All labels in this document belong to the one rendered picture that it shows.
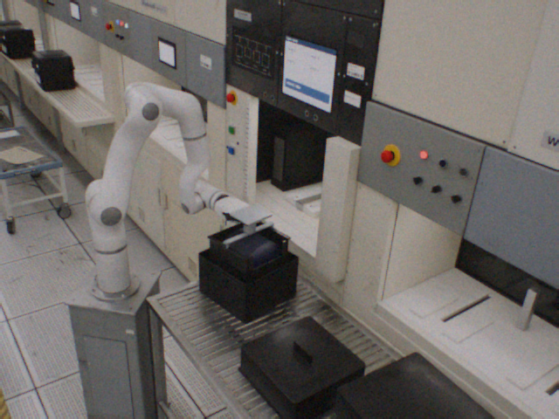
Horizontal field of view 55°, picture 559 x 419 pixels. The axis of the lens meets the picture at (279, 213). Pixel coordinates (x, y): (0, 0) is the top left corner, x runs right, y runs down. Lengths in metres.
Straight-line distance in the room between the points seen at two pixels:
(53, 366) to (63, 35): 3.01
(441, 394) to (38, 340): 2.30
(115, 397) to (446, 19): 1.85
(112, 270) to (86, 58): 3.36
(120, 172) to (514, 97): 1.24
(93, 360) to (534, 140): 1.75
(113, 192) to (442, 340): 1.20
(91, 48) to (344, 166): 3.73
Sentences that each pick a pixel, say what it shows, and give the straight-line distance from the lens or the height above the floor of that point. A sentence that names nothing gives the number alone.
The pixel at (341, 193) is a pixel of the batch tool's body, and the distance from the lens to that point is 1.86.
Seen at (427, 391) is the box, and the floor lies 1.01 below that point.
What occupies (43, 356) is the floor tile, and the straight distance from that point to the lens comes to 3.14.
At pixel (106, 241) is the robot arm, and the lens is 2.04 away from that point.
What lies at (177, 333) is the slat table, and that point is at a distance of 1.96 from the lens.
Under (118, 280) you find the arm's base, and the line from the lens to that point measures 2.13.
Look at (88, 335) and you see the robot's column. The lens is 2.24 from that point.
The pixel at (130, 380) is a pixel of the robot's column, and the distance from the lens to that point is 2.32.
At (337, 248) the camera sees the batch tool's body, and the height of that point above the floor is 1.02.
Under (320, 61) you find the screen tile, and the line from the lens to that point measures 1.92.
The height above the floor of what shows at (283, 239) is 1.00.
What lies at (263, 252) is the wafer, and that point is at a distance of 1.96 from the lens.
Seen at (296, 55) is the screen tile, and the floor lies 1.62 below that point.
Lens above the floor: 2.04
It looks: 28 degrees down
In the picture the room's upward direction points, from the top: 3 degrees clockwise
